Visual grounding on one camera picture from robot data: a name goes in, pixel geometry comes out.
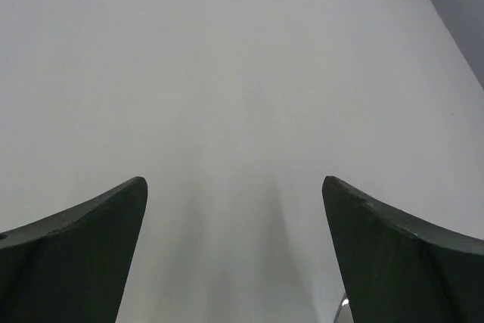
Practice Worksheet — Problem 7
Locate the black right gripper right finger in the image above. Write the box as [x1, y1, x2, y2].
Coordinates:
[322, 176, 483, 322]

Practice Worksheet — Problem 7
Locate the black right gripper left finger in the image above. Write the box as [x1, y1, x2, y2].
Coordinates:
[1, 176, 147, 322]

